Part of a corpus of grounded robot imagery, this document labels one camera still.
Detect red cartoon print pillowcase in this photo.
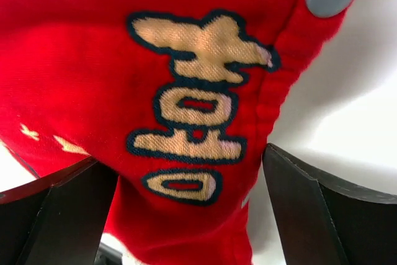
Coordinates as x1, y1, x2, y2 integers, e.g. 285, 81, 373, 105
1, 0, 352, 264

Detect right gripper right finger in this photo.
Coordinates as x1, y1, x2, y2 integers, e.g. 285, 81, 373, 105
262, 143, 396, 265

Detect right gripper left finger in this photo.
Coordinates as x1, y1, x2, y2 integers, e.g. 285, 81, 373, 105
1, 158, 118, 265

